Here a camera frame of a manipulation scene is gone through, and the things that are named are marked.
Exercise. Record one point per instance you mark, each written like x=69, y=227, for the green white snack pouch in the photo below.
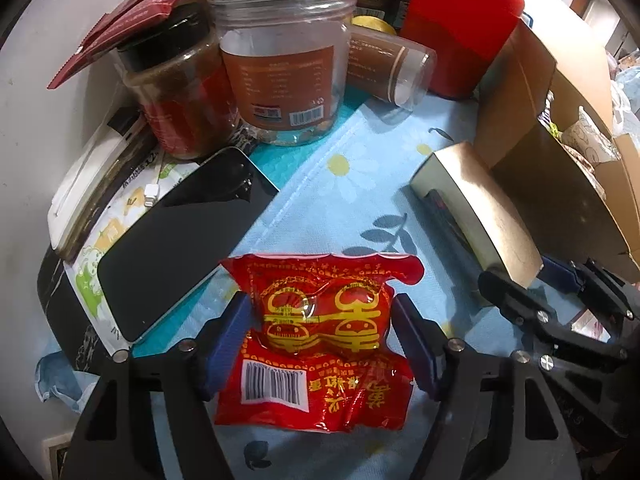
x=127, y=206

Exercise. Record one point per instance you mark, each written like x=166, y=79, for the red lidded canister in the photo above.
x=466, y=36

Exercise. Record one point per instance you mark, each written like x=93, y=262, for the white flat box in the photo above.
x=110, y=156

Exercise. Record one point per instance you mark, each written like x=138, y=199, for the red gold sausage packet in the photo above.
x=318, y=358

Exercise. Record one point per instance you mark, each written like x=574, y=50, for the dark lidded red jar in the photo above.
x=176, y=72

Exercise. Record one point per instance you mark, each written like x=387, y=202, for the dark red sachets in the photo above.
x=128, y=18

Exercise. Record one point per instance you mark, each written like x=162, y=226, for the clear plastic jar brown label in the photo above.
x=287, y=64

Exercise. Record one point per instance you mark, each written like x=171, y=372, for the yellow lemon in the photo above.
x=374, y=23

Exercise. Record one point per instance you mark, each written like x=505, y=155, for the small gold cardboard box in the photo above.
x=485, y=215

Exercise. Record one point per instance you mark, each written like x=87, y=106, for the black smartphone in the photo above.
x=181, y=240

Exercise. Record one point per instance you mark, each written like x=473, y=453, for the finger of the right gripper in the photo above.
x=537, y=318
x=598, y=288

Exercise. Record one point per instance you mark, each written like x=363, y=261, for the open cardboard box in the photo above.
x=571, y=215

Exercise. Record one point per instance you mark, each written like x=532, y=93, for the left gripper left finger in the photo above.
x=219, y=343

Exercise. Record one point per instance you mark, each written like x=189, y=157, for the lying clear brown-label jar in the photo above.
x=390, y=68

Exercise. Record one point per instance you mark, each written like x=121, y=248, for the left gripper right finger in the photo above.
x=423, y=343

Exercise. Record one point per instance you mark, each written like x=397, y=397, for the white bread snack bag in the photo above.
x=586, y=138

